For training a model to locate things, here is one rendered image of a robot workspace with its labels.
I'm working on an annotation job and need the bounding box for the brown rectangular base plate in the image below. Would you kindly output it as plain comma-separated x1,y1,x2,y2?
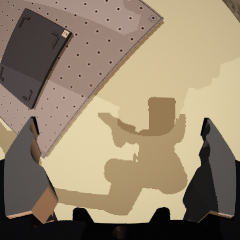
0,0,164,159

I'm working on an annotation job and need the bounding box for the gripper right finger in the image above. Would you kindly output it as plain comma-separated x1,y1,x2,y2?
183,117,240,240

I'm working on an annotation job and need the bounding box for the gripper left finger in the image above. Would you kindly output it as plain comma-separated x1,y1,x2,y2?
0,116,58,240

